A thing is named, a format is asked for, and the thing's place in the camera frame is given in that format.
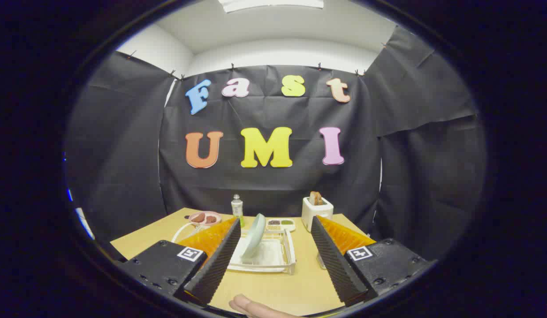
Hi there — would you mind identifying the clear bottle with green liquid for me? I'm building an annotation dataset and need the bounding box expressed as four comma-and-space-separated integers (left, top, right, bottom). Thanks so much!
231, 194, 244, 228

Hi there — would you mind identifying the white condiment tray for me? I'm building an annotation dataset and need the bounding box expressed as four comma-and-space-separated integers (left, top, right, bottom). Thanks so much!
266, 218, 296, 233

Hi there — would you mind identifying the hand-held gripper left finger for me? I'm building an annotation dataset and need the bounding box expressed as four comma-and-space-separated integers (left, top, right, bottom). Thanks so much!
119, 216, 242, 305

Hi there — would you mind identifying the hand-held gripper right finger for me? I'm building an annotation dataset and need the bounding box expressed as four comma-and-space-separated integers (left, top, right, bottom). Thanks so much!
311, 215, 437, 307

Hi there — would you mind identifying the ceiling light panel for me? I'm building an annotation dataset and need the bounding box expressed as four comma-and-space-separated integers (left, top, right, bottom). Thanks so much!
218, 0, 325, 13

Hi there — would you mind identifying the white wire dish rack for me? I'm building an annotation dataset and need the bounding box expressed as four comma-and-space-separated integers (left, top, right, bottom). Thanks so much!
172, 221, 297, 275

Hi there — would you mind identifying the black backdrop cloth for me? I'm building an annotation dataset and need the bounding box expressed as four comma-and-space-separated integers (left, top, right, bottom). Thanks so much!
64, 26, 488, 261

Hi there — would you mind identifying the pale green plate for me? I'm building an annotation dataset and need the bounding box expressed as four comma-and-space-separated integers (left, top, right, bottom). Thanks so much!
242, 213, 266, 259

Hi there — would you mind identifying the white toaster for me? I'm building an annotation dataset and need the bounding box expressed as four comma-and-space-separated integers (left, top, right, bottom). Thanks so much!
301, 197, 334, 232

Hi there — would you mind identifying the small pink plate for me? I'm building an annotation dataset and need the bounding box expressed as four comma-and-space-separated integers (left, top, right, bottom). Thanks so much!
188, 211, 222, 227

